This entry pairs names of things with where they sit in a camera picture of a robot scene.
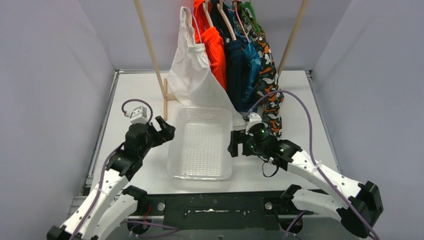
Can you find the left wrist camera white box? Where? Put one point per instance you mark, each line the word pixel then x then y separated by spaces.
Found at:
pixel 139 115

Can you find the white shorts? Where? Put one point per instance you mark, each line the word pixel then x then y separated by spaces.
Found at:
pixel 190 77

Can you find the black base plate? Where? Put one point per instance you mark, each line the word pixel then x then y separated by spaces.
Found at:
pixel 217 211

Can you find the navy blue shorts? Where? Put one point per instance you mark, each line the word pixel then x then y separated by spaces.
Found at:
pixel 233 54

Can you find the wooden clothes rack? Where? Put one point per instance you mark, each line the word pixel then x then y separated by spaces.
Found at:
pixel 163 83

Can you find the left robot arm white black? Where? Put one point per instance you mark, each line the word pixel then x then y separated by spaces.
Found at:
pixel 112 200

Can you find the clear plastic basket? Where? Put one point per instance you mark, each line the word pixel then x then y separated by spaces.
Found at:
pixel 199 150

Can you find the lilac hanger of white shorts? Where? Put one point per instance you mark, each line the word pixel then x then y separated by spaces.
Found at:
pixel 197 34

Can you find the wooden hanger of orange shorts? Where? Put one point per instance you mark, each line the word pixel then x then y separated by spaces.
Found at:
pixel 206 9

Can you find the green hanger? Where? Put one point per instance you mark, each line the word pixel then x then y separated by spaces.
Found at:
pixel 249 13

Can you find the pink hanger of blue shorts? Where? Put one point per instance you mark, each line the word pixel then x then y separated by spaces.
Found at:
pixel 235 7

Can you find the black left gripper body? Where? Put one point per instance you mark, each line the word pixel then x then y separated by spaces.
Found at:
pixel 159 133

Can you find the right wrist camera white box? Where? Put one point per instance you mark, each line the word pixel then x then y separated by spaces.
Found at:
pixel 253 119

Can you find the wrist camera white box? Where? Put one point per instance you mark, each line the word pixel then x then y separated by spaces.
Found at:
pixel 253 119
pixel 139 115

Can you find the wooden hanger of navy shorts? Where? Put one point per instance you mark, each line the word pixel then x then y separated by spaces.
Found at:
pixel 220 7

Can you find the blue patterned shorts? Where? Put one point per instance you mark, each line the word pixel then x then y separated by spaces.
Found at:
pixel 251 63

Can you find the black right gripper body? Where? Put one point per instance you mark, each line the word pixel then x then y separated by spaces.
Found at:
pixel 253 148

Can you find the camouflage orange grey shorts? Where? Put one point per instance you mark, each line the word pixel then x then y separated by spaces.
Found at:
pixel 267 82

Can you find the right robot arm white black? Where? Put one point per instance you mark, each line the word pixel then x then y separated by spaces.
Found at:
pixel 357 206

